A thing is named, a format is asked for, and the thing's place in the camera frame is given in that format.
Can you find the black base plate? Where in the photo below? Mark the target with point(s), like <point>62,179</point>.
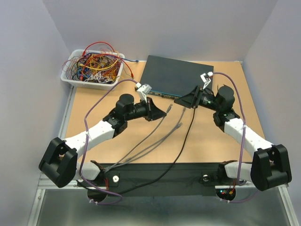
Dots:
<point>164,179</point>

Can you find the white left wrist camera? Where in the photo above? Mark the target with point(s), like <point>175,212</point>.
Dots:
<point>143,90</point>

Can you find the grey ethernet cable short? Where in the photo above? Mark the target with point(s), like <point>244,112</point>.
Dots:
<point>145,151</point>

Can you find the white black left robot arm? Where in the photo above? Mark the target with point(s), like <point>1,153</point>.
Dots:
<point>60,160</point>

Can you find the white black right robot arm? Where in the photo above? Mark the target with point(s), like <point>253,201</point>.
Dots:
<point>270,166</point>

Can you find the teal network switch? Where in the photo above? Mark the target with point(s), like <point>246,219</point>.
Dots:
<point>171,78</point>

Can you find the white plastic basket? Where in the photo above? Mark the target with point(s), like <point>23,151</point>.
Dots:
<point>93,69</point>

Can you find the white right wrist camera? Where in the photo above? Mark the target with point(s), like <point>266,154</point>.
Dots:
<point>206,78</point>

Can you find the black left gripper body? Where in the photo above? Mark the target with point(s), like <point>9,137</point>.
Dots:
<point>139,110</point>

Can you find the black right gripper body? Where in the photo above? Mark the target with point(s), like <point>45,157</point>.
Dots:
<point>208,101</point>

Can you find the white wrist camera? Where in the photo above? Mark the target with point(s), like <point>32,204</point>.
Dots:
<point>206,78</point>
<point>143,90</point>

